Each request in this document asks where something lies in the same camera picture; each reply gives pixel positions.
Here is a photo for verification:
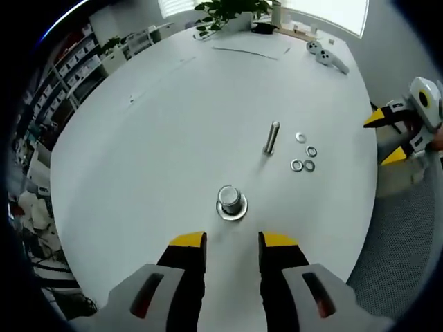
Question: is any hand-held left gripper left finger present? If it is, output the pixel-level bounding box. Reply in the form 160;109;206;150
71;231;208;332

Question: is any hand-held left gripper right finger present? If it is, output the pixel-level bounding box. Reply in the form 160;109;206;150
258;230;381;332

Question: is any large steel washer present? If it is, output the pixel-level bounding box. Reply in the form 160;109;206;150
215;193;248;221

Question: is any small steel threaded stud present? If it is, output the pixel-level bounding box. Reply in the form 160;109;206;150
262;120;280;156

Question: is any person's right hand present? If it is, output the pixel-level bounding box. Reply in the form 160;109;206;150
403;113;443;151

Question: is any grey mesh chair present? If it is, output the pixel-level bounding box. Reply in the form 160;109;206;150
345;151;437;320

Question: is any wooden board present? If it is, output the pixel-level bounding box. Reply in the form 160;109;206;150
276;24;321;39

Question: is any black cloth item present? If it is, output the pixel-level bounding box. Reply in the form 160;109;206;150
252;22;280;35

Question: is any white plant pot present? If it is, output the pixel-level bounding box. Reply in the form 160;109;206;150
221;12;253;32

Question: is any green leafy plant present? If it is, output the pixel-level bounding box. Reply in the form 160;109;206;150
193;0;275;39

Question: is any shelf unit with white bins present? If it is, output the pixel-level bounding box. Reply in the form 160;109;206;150
20;20;107;139

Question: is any small potted plant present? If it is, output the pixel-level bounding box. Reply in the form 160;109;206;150
102;35;123;55

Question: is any white background desk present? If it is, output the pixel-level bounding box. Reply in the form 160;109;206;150
123;22;176;58

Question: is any bundle of black cables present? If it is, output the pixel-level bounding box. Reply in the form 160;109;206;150
20;228;98;316

